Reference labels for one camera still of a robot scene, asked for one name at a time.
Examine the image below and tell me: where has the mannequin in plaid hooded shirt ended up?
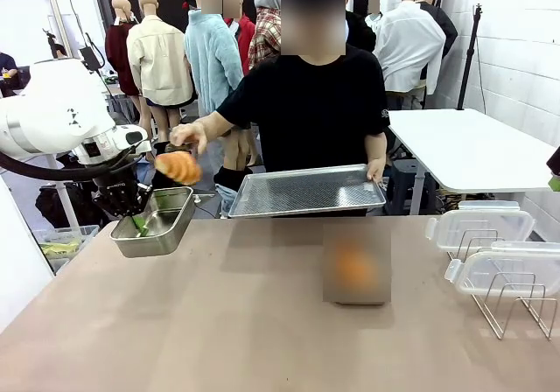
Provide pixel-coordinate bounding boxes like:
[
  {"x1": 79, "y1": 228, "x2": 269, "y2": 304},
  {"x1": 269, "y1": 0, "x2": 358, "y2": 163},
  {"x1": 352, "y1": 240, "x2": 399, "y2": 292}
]
[{"x1": 248, "y1": 0, "x2": 284, "y2": 72}]

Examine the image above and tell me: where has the mannequin in light blue fleece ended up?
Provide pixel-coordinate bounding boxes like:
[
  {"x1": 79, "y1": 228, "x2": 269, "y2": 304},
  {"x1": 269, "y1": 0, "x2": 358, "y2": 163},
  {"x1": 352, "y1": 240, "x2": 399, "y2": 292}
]
[{"x1": 183, "y1": 0, "x2": 246, "y2": 117}]

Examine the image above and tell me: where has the mannequin in red jacket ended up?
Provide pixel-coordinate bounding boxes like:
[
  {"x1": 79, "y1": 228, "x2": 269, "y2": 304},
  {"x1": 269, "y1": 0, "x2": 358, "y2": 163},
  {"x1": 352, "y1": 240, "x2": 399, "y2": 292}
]
[{"x1": 223, "y1": 0, "x2": 257, "y2": 76}]

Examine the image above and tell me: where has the metal wire lid rack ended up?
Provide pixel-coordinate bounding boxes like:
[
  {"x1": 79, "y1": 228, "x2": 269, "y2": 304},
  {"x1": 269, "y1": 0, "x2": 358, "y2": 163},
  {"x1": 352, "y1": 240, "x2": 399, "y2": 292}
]
[{"x1": 445, "y1": 228, "x2": 559, "y2": 341}]

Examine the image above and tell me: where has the clear plastic clip lid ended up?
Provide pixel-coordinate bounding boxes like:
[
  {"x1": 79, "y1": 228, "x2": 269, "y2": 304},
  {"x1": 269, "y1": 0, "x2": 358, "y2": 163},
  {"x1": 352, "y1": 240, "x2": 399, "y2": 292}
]
[
  {"x1": 444, "y1": 241, "x2": 560, "y2": 297},
  {"x1": 426, "y1": 200, "x2": 537, "y2": 253}
]

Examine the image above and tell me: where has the mannequin in white shirt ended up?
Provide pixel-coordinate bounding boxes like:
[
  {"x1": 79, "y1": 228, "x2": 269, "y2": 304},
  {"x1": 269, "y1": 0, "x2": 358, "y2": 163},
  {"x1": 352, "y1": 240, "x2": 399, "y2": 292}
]
[{"x1": 374, "y1": 0, "x2": 447, "y2": 98}]

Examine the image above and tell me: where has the metal mesh baking tray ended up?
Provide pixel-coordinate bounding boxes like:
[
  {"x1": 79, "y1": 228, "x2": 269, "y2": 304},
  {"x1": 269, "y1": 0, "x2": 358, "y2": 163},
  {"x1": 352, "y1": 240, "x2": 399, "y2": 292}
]
[{"x1": 227, "y1": 163, "x2": 387, "y2": 219}]

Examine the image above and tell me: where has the mannequin in black jacket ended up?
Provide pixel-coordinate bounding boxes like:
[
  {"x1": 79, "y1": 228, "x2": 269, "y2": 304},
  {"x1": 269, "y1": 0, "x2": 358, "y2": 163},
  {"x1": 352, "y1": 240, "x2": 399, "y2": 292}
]
[{"x1": 417, "y1": 0, "x2": 459, "y2": 60}]

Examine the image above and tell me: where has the person in black t-shirt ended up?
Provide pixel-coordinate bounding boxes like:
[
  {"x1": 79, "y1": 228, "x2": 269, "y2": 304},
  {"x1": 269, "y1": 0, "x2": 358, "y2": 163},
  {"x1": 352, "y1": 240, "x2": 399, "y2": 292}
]
[{"x1": 215, "y1": 0, "x2": 392, "y2": 218}]

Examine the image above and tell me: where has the clear plastic storage bin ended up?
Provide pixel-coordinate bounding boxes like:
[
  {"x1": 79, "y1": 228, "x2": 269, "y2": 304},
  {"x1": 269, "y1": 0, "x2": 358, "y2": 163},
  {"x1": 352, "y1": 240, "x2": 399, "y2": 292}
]
[{"x1": 32, "y1": 224, "x2": 101, "y2": 275}]

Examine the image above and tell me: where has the person's left hand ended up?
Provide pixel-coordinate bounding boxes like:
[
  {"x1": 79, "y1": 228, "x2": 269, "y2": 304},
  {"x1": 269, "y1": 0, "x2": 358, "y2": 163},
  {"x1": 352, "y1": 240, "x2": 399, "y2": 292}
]
[{"x1": 366, "y1": 157, "x2": 389, "y2": 184}]

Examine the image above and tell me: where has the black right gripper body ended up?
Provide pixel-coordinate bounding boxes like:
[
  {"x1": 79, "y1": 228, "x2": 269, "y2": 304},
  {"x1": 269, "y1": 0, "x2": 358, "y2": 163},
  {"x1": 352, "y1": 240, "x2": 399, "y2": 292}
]
[{"x1": 546, "y1": 146, "x2": 560, "y2": 178}]

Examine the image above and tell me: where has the person in dark shirt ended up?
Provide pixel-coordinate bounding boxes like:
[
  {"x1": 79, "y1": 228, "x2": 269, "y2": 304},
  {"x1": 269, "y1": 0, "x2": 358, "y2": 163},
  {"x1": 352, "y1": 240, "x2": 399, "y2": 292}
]
[{"x1": 0, "y1": 52, "x2": 21, "y2": 98}]

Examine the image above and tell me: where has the black tripod stand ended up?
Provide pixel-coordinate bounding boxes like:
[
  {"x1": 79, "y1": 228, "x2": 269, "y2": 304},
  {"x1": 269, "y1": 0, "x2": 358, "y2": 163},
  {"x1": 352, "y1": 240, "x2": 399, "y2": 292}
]
[{"x1": 457, "y1": 3, "x2": 483, "y2": 111}]

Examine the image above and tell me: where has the black power adapter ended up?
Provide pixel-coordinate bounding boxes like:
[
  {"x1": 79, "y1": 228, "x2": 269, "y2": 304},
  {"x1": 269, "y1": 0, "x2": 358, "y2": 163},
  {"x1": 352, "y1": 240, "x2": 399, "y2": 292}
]
[{"x1": 79, "y1": 32, "x2": 106, "y2": 72}]

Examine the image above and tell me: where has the golden croissant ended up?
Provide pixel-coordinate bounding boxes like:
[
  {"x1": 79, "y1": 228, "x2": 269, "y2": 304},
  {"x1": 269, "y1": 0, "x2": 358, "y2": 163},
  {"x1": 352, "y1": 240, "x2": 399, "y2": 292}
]
[
  {"x1": 334, "y1": 241, "x2": 380, "y2": 295},
  {"x1": 154, "y1": 150, "x2": 204, "y2": 186}
]

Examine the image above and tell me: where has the mannequin in cream jacket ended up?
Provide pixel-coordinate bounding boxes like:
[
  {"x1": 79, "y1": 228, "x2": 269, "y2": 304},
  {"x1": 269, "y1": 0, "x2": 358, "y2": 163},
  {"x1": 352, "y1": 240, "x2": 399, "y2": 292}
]
[{"x1": 126, "y1": 0, "x2": 197, "y2": 152}]

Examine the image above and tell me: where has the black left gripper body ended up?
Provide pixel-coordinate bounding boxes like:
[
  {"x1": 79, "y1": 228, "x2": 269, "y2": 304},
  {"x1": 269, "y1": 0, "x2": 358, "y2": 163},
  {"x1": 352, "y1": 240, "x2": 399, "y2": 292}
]
[{"x1": 91, "y1": 175, "x2": 153, "y2": 218}]

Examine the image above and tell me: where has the mannequin in black coat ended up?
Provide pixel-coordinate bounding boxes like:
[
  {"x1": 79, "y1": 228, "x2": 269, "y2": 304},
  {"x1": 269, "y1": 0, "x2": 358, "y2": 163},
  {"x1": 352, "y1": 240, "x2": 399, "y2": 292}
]
[{"x1": 343, "y1": 0, "x2": 377, "y2": 54}]

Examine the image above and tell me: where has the white side table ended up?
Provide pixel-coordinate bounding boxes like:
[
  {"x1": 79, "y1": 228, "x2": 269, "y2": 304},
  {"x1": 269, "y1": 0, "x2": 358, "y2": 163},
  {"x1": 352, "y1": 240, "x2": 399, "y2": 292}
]
[{"x1": 387, "y1": 108, "x2": 560, "y2": 218}]

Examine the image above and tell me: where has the person's right hand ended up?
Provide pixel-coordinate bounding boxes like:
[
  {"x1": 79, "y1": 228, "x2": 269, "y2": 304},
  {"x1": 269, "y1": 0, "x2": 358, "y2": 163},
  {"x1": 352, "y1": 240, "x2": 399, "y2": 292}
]
[{"x1": 169, "y1": 122, "x2": 210, "y2": 155}]

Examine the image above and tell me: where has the mannequin in dark red dress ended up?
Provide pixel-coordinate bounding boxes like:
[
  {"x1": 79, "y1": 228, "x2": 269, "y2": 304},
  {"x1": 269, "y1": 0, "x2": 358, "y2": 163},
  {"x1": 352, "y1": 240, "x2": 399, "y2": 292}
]
[{"x1": 104, "y1": 0, "x2": 142, "y2": 98}]

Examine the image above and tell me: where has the person's left forearm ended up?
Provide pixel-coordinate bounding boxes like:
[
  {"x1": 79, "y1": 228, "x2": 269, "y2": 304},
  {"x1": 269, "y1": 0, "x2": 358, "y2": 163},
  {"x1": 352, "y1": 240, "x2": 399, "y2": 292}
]
[{"x1": 364, "y1": 132, "x2": 389, "y2": 164}]

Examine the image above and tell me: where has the dark stool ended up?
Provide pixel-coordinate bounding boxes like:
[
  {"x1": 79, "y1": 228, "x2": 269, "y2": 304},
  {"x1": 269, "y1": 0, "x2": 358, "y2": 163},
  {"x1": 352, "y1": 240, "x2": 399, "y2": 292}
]
[{"x1": 384, "y1": 159, "x2": 438, "y2": 216}]

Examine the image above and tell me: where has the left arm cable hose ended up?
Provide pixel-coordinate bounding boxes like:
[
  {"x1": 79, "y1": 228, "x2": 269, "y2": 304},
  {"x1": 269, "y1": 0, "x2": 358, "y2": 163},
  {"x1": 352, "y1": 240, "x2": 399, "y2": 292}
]
[{"x1": 0, "y1": 150, "x2": 145, "y2": 182}]

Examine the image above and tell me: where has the stainless steel rectangular container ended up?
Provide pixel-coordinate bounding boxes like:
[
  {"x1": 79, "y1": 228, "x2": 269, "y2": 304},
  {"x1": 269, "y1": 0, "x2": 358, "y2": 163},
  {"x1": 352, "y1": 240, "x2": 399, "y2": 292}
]
[
  {"x1": 108, "y1": 185, "x2": 196, "y2": 259},
  {"x1": 322, "y1": 223, "x2": 392, "y2": 306}
]

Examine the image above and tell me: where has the person's right forearm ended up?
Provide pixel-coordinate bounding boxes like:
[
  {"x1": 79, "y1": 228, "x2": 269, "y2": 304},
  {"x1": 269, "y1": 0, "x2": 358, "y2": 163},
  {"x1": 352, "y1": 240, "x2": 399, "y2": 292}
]
[{"x1": 199, "y1": 111, "x2": 235, "y2": 142}]

